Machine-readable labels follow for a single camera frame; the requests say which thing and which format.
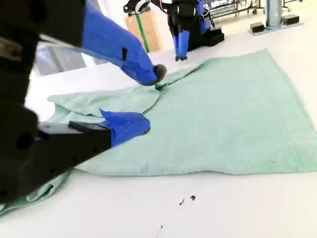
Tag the green t-shirt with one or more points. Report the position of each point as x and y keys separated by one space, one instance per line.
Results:
x=210 y=111

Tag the steel post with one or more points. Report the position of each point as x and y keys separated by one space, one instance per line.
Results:
x=273 y=12

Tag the black wheeled rack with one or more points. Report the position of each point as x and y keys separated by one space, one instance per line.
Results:
x=254 y=11

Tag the black clamp block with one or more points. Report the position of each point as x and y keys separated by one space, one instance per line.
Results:
x=291 y=19
x=257 y=26

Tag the green stick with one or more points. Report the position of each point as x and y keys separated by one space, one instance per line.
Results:
x=143 y=34

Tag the brown cardboard box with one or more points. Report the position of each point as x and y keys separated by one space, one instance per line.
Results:
x=154 y=29

